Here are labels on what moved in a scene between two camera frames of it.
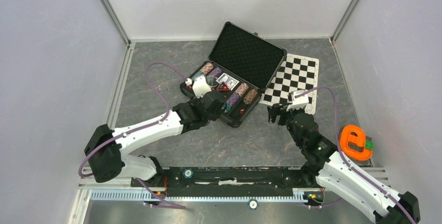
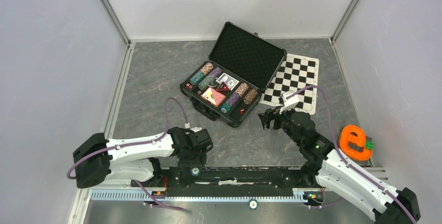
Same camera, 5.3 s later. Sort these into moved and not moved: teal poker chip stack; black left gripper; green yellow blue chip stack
Moved: black left gripper
Not moved: green yellow blue chip stack; teal poker chip stack
